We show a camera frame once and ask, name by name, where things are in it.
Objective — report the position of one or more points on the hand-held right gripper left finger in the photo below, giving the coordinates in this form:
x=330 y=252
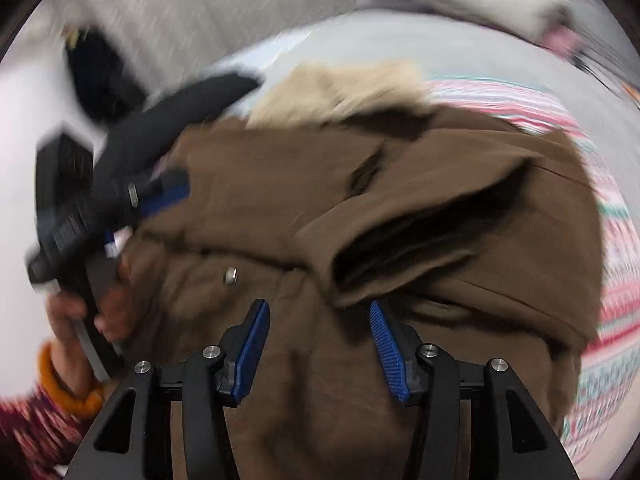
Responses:
x=252 y=350

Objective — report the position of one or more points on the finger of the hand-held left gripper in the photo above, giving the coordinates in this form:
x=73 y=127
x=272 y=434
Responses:
x=165 y=195

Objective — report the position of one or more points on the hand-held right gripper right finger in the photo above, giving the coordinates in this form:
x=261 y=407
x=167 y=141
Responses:
x=389 y=355

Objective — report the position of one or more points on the brown jacket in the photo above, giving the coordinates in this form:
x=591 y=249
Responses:
x=325 y=200

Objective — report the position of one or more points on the person's left forearm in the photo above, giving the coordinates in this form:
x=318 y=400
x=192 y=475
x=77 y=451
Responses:
x=30 y=435

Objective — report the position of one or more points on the dark hanging clothes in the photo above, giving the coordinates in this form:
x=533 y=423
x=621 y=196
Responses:
x=100 y=80

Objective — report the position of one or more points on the person's left hand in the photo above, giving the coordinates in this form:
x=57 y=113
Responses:
x=62 y=330

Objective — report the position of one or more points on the star-print grey curtain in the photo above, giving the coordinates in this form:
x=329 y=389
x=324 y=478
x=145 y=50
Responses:
x=200 y=10

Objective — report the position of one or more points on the patterned knit blanket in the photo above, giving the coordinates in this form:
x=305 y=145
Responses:
x=615 y=320

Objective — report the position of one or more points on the pink cloth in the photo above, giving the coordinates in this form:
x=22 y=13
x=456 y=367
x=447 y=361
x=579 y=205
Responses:
x=562 y=40

